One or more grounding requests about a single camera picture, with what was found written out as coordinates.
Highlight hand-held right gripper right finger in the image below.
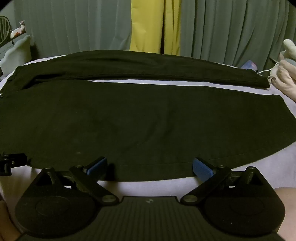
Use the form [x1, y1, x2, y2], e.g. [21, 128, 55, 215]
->
[180, 158, 263, 205]

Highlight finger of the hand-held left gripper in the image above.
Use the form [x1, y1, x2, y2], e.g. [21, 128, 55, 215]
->
[0, 153, 28, 176]

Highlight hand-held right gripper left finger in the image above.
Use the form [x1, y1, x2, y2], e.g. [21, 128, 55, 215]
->
[37, 157, 117, 205]

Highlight dark pants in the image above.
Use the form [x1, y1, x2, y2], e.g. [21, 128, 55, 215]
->
[0, 50, 296, 182]

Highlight white bed sheet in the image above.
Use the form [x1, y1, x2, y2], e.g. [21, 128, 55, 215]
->
[0, 54, 296, 234]

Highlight person's bare leg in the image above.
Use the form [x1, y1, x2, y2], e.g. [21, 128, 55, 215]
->
[274, 187, 296, 241]

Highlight light blue cushion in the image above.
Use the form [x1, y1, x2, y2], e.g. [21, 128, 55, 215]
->
[0, 35, 31, 75]

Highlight blue packet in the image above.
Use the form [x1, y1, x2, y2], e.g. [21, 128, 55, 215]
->
[245, 60, 258, 71]

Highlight small plush toy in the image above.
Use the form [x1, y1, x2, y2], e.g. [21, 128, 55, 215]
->
[10, 20, 26, 38]

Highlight round fan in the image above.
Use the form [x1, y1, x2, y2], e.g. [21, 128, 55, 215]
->
[0, 16, 12, 45]

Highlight grey-green curtain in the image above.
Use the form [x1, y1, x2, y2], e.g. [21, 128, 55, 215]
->
[180, 0, 296, 68]
[13, 0, 133, 61]

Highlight yellow curtain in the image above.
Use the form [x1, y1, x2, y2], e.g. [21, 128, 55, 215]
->
[129, 0, 181, 55]

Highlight cream plush toy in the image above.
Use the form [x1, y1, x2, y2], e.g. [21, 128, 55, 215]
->
[283, 39, 296, 58]

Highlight white cable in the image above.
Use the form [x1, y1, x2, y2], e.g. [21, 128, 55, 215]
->
[257, 62, 279, 75]

